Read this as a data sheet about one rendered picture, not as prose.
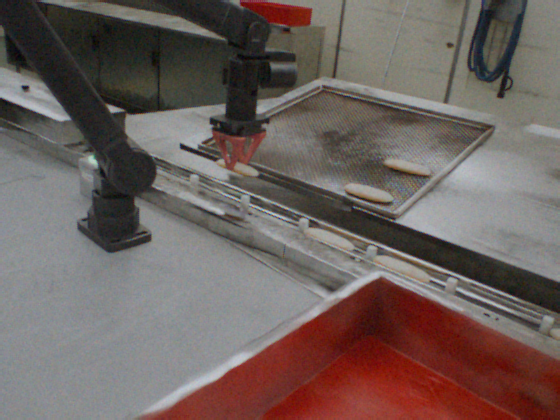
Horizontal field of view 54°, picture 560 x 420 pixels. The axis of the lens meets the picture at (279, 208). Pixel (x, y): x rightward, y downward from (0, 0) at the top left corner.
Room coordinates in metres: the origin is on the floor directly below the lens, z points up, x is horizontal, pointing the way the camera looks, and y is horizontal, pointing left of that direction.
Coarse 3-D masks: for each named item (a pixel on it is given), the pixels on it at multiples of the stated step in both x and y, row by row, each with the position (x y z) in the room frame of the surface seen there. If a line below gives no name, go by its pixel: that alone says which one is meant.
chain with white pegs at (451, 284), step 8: (192, 176) 1.06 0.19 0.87; (192, 184) 1.05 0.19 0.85; (248, 200) 0.98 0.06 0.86; (248, 208) 0.98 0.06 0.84; (304, 224) 0.89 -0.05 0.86; (368, 248) 0.81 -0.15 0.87; (376, 248) 0.82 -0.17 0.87; (368, 256) 0.81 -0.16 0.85; (448, 280) 0.73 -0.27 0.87; (456, 280) 0.74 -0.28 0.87; (448, 288) 0.73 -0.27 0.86; (544, 320) 0.65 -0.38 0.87; (552, 320) 0.65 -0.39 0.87; (544, 328) 0.65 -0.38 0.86
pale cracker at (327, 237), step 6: (312, 228) 0.89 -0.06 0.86; (312, 234) 0.87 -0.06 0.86; (318, 234) 0.87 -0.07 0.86; (324, 234) 0.87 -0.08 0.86; (330, 234) 0.87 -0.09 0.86; (324, 240) 0.85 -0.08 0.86; (330, 240) 0.85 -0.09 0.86; (336, 240) 0.85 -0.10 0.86; (342, 240) 0.85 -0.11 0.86; (336, 246) 0.84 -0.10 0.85; (342, 246) 0.84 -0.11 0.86; (348, 246) 0.84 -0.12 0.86
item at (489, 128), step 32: (352, 96) 1.52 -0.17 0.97; (288, 128) 1.30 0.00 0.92; (320, 128) 1.30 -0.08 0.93; (352, 128) 1.31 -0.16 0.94; (384, 128) 1.31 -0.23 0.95; (416, 128) 1.31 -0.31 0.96; (480, 128) 1.31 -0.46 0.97; (320, 160) 1.14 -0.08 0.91; (352, 160) 1.14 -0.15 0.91; (384, 160) 1.14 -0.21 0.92; (320, 192) 0.99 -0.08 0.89; (416, 192) 1.00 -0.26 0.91
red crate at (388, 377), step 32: (352, 352) 0.59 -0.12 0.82; (384, 352) 0.60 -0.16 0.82; (320, 384) 0.53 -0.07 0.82; (352, 384) 0.53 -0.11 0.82; (384, 384) 0.54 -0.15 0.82; (416, 384) 0.54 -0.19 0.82; (448, 384) 0.55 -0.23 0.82; (288, 416) 0.47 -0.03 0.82; (320, 416) 0.47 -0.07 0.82; (352, 416) 0.48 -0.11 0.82; (384, 416) 0.48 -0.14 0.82; (416, 416) 0.49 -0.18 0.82; (448, 416) 0.50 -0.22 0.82; (480, 416) 0.50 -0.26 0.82; (512, 416) 0.51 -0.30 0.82
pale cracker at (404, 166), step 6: (390, 162) 1.11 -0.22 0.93; (396, 162) 1.11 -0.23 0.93; (402, 162) 1.10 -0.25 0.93; (408, 162) 1.11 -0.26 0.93; (396, 168) 1.09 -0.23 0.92; (402, 168) 1.09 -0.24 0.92; (408, 168) 1.08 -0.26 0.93; (414, 168) 1.08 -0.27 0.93; (420, 168) 1.08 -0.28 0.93; (426, 168) 1.09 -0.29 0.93; (420, 174) 1.07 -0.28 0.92; (426, 174) 1.07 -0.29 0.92
